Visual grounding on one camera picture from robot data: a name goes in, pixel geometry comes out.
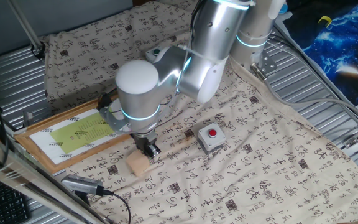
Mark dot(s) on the black camera stand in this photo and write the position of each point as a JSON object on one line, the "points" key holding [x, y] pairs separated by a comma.
{"points": [[82, 197]]}

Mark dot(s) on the grey box green button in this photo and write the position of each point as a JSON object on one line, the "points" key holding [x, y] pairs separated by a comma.
{"points": [[154, 53]]}

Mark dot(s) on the blue space print mat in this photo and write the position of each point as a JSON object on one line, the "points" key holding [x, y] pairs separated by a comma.
{"points": [[337, 53]]}

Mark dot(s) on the silver metal pole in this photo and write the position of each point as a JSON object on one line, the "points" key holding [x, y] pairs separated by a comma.
{"points": [[26, 26]]}

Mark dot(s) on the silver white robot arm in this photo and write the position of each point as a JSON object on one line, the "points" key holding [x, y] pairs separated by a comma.
{"points": [[141, 93]]}

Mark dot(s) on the black computer keyboard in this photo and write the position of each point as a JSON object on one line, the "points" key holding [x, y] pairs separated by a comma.
{"points": [[5, 205]]}

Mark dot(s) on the small metal clamp bracket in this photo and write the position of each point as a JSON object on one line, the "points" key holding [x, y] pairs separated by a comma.
{"points": [[28, 118]]}

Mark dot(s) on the light wooden cube block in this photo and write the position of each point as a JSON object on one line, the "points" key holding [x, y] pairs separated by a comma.
{"points": [[137, 163]]}

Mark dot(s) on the silver camera on stand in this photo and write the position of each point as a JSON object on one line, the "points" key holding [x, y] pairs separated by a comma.
{"points": [[79, 183]]}

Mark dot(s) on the small yellow object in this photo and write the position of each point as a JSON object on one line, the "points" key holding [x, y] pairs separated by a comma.
{"points": [[325, 19]]}

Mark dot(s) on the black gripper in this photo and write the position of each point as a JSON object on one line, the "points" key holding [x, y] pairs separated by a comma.
{"points": [[145, 141]]}

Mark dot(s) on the grey box red button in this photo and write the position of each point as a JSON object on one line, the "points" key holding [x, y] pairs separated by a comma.
{"points": [[207, 141]]}

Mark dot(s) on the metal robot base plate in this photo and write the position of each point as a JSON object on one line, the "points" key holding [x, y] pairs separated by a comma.
{"points": [[267, 63]]}

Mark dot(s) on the wooden picture frame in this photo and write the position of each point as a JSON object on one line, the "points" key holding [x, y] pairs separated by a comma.
{"points": [[57, 140]]}

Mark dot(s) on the beige calligraphy print cloth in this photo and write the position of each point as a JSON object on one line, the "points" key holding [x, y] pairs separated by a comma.
{"points": [[228, 171]]}

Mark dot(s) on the aluminium frame beam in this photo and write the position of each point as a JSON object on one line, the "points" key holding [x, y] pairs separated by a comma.
{"points": [[11, 165]]}

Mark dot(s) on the black pole clamp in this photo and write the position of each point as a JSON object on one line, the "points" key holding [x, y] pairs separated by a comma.
{"points": [[39, 51]]}

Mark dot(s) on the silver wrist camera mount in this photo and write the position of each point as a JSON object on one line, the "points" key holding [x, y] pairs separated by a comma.
{"points": [[112, 118]]}

